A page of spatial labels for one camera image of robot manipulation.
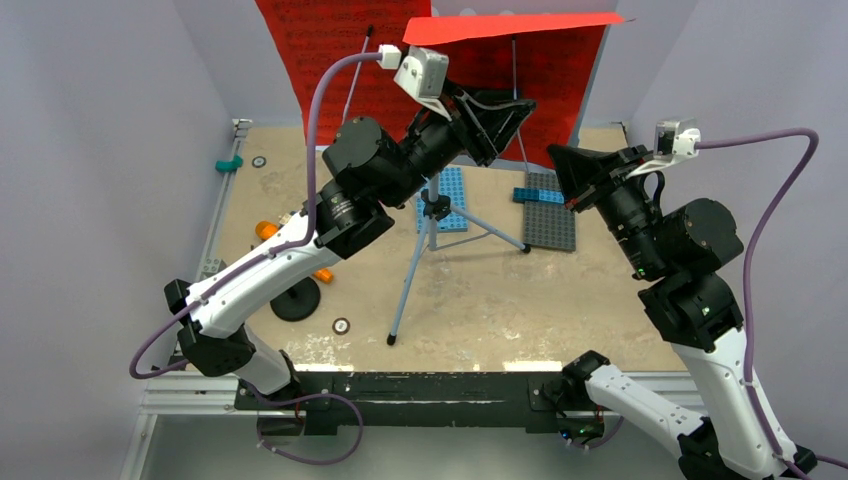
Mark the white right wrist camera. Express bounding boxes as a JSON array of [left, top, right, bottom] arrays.
[[628, 117, 701, 178]]

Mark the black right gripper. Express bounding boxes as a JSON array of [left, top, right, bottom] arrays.
[[544, 141, 664, 275]]

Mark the orange toy microphone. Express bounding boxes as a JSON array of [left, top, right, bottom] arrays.
[[254, 221, 336, 285]]

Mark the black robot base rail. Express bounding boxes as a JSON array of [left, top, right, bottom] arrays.
[[235, 369, 631, 445]]

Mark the light blue building baseplate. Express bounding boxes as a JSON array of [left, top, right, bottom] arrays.
[[414, 166, 470, 235]]

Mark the black ring marker front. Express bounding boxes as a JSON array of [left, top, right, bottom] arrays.
[[332, 317, 351, 335]]

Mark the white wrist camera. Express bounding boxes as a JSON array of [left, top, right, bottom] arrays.
[[628, 117, 701, 178], [378, 44, 449, 112]]

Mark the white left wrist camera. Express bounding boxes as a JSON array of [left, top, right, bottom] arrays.
[[378, 44, 449, 112]]

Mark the black microphone stand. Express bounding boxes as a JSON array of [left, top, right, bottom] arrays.
[[269, 278, 321, 322]]

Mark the grey post on red brick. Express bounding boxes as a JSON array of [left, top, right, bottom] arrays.
[[199, 258, 227, 280]]

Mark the light blue music stand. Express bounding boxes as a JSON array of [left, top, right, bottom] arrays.
[[341, 25, 533, 347]]

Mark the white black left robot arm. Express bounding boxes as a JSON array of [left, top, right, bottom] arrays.
[[168, 83, 537, 409]]

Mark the grey building baseplate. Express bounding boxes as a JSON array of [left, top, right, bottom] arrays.
[[523, 173, 577, 253]]

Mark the teal curved block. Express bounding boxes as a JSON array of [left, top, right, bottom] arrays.
[[215, 154, 244, 174]]

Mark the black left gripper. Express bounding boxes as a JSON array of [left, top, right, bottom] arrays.
[[378, 77, 536, 210]]

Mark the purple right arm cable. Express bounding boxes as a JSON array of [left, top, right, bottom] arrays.
[[569, 128, 848, 480]]

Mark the aluminium left edge rail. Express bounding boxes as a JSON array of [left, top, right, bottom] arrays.
[[128, 118, 255, 380]]

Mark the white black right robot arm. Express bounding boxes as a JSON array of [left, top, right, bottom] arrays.
[[547, 145, 818, 479]]

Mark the blue building brick strip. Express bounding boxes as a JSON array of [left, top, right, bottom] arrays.
[[512, 187, 565, 205]]

